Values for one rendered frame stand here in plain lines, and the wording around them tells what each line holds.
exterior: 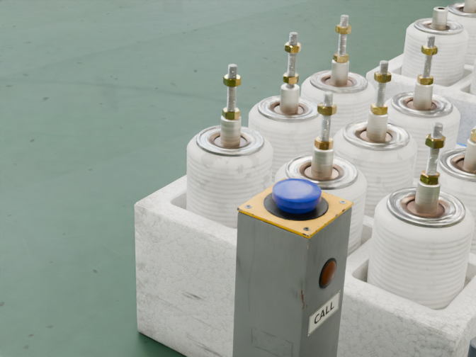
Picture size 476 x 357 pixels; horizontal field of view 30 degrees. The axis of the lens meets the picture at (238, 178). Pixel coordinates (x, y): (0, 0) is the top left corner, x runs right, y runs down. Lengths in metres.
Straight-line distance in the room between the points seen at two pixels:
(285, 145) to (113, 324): 0.31
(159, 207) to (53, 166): 0.53
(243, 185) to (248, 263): 0.23
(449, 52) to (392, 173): 0.44
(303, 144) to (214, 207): 0.14
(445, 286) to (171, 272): 0.31
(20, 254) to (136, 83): 0.66
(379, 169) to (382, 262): 0.15
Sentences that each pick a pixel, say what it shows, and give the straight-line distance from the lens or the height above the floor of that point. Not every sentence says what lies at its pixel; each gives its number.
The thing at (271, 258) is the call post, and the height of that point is 0.28.
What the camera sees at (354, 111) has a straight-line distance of 1.14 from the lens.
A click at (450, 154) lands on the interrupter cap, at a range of 0.99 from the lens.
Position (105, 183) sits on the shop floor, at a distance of 1.44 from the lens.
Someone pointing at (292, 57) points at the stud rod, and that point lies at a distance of 1.04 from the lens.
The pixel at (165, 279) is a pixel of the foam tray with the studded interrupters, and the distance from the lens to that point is 1.02.
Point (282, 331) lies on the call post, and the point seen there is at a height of 0.21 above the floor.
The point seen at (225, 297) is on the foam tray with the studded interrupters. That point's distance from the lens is 0.97.
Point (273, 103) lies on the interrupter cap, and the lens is 1.08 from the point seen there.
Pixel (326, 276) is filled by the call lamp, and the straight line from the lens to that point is 0.74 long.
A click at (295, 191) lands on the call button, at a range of 0.72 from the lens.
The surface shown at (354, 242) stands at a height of 0.19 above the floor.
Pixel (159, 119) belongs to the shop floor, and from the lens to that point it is 1.66.
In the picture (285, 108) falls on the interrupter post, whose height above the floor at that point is 0.26.
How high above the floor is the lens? 0.67
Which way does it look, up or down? 27 degrees down
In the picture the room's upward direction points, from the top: 2 degrees clockwise
